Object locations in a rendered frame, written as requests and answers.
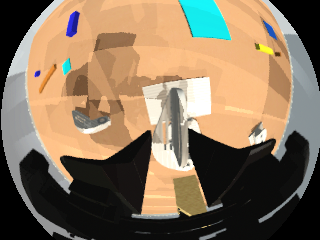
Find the orange long thin bar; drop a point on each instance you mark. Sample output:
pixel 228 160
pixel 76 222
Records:
pixel 48 76

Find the cyan flat rectangular plate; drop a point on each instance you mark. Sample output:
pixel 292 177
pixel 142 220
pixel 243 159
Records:
pixel 204 19

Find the blue rectangular bar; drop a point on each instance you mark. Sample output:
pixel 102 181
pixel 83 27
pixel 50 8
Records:
pixel 72 24

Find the yellow rectangular bar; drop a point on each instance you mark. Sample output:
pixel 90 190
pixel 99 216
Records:
pixel 261 48

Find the small cyan square block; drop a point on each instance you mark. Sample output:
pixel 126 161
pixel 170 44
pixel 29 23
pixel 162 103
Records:
pixel 66 66

